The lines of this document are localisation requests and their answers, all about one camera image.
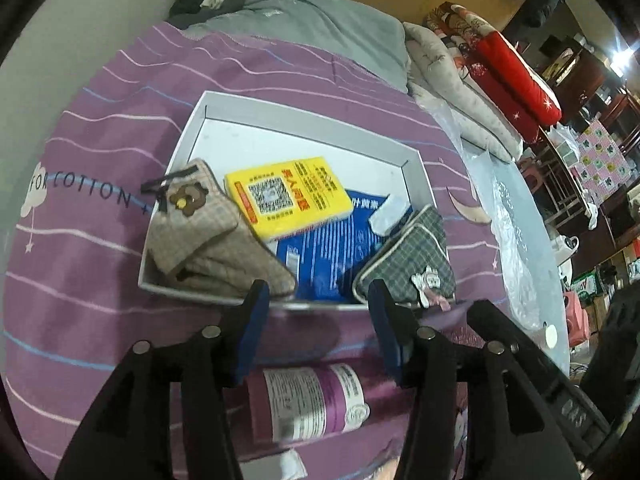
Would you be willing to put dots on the white quilt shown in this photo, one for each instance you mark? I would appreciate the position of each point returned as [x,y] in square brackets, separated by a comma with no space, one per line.
[450,80]

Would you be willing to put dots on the beige plaid pouch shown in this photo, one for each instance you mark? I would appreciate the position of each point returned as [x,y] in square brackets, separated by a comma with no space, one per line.
[200,225]
[240,265]

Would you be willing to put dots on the clear plastic bag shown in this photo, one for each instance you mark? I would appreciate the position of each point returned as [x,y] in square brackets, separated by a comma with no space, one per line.
[505,230]

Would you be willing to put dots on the pink stool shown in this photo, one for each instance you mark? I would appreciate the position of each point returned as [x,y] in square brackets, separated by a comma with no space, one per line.
[575,315]

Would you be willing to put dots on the purple white bottle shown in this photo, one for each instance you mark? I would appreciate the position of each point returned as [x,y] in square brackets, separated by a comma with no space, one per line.
[305,400]

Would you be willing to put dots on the grey plaid pouch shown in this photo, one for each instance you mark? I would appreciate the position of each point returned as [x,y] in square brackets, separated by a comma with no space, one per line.
[405,255]

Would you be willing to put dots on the grey blanket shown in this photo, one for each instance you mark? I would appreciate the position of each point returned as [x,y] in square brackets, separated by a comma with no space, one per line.
[325,30]

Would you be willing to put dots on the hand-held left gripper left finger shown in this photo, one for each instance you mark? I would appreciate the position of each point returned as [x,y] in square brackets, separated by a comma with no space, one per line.
[252,325]

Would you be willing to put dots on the green and white carton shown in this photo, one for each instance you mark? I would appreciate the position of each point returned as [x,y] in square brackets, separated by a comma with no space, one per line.
[585,285]

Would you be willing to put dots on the yellow packet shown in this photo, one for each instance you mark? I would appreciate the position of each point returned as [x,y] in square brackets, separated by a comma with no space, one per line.
[287,197]

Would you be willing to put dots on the patterned tablecloth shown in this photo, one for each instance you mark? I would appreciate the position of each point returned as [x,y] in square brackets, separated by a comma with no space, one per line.
[600,160]

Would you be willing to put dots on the purple striped bed sheet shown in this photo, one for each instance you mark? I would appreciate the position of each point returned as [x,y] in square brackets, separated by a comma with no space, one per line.
[100,260]

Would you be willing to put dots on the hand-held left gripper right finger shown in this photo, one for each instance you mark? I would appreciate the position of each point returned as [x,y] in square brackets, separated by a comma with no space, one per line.
[385,330]

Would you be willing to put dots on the white cardboard box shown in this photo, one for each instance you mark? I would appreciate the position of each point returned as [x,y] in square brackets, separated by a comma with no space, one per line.
[310,135]

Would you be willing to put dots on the blue packet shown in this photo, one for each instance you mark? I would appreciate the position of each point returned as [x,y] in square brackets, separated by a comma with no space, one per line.
[325,255]

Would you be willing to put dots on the small white packet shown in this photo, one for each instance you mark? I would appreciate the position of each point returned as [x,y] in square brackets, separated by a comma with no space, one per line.
[389,214]

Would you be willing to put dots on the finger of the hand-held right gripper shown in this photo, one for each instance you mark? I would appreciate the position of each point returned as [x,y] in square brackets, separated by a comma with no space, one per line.
[492,317]

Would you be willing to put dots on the red quilt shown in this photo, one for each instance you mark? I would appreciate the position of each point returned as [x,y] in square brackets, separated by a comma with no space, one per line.
[505,60]

